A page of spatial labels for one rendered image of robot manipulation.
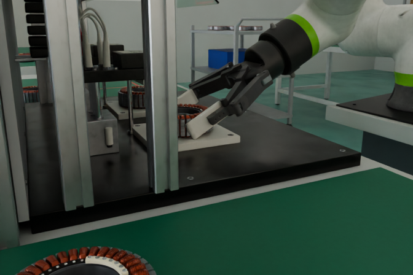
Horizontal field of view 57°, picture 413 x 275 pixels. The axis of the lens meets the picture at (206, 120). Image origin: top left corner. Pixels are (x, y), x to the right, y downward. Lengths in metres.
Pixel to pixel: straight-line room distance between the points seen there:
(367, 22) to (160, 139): 0.74
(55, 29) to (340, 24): 0.51
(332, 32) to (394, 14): 0.32
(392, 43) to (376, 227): 0.65
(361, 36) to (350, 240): 0.72
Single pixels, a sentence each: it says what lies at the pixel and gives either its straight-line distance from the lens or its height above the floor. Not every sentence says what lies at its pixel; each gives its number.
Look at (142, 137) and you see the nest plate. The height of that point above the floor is 0.78.
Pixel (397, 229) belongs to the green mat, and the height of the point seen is 0.75.
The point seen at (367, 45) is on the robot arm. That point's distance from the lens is 1.07.
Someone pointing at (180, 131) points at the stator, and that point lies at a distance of 0.61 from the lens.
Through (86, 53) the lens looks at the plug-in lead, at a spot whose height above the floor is 0.92.
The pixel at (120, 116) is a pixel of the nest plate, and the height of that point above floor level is 0.78.
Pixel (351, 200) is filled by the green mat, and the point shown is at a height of 0.75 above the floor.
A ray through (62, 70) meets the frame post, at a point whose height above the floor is 0.92.
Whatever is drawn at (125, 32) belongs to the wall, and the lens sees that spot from 6.09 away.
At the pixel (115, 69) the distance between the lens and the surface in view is 0.58.
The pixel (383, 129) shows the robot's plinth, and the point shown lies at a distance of 0.97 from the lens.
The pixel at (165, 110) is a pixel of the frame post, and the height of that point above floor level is 0.87.
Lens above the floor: 0.96
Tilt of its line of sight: 14 degrees down
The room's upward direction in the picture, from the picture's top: straight up
